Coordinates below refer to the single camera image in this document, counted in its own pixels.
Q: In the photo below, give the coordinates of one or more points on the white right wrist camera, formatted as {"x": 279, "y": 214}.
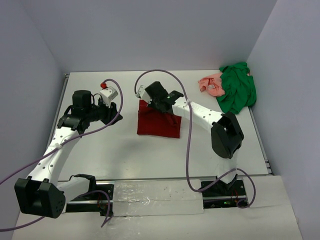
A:
{"x": 143, "y": 95}

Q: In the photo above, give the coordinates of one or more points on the pink t shirt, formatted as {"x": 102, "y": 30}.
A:
{"x": 212, "y": 86}

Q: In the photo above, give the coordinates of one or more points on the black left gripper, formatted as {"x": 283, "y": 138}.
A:
{"x": 110, "y": 112}

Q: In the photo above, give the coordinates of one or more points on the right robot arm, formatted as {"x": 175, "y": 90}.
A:
{"x": 226, "y": 135}

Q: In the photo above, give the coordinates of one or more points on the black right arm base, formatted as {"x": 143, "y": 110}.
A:
{"x": 222, "y": 196}

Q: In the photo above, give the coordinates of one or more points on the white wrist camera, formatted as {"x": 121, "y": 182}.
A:
{"x": 108, "y": 94}
{"x": 143, "y": 95}

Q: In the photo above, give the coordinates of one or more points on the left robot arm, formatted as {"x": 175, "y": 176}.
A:
{"x": 40, "y": 194}

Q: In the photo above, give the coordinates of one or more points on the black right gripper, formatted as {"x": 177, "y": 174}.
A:
{"x": 152, "y": 104}

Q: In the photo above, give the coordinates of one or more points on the red t shirt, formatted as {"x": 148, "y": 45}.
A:
{"x": 154, "y": 123}

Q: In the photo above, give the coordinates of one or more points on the white taped cover plate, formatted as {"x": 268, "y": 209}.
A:
{"x": 155, "y": 198}

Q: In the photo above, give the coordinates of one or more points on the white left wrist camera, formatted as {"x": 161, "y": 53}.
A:
{"x": 108, "y": 94}

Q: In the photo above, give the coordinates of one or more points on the aluminium table frame rail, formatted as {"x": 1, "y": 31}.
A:
{"x": 267, "y": 163}

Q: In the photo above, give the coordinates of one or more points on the green t shirt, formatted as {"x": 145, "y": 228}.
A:
{"x": 235, "y": 104}

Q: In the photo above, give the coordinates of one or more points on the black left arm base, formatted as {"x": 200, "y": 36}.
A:
{"x": 94, "y": 202}

